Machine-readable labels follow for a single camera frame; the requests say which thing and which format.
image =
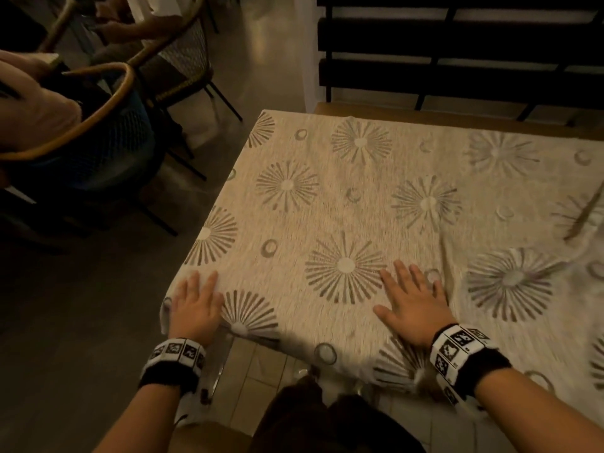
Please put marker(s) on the person's right hand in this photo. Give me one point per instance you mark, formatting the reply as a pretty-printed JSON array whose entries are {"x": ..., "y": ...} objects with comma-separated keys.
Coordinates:
[{"x": 417, "y": 316}]

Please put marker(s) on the person's left hand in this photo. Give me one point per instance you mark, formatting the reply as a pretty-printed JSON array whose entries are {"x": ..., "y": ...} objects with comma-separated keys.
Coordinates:
[{"x": 194, "y": 316}]

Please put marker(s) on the person's left thumb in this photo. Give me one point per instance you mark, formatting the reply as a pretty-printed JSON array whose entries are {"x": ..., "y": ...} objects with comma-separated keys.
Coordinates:
[{"x": 220, "y": 306}]

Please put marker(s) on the person's right little finger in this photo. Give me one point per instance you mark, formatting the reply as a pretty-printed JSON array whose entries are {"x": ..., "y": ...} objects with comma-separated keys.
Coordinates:
[{"x": 440, "y": 292}]

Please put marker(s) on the person's right middle finger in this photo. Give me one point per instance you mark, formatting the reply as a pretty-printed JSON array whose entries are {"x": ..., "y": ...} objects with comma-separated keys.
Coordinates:
[{"x": 403, "y": 275}]

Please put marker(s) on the person's right thumb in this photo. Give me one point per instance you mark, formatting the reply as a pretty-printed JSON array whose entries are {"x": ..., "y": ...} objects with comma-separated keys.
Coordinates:
[{"x": 386, "y": 316}]

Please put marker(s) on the beige starburst patterned tablecloth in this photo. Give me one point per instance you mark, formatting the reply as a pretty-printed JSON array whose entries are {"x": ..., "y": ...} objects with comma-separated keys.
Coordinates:
[{"x": 358, "y": 216}]

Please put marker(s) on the person's left forearm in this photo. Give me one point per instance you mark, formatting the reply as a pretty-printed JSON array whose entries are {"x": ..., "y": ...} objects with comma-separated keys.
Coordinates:
[{"x": 139, "y": 419}]

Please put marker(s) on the person's right forearm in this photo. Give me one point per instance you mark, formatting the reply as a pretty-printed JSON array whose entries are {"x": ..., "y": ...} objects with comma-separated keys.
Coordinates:
[{"x": 538, "y": 410}]

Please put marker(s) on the black white marker wristband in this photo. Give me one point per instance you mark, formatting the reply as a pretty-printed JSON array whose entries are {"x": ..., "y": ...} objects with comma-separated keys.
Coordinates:
[
  {"x": 465, "y": 360},
  {"x": 172, "y": 360}
]

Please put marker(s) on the person's dark trousers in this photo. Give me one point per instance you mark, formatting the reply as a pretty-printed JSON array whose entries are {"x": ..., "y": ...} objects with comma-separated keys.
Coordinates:
[{"x": 325, "y": 426}]

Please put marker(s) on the wooden armchair with dark seat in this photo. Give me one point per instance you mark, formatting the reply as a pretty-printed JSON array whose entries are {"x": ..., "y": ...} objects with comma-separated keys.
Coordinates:
[{"x": 94, "y": 141}]

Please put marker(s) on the black slatted railing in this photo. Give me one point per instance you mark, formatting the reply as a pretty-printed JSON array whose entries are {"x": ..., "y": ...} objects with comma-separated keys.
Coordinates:
[{"x": 453, "y": 37}]

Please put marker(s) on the wooden armchair with woven back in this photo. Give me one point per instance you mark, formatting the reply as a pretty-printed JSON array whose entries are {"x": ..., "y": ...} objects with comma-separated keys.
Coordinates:
[{"x": 184, "y": 56}]

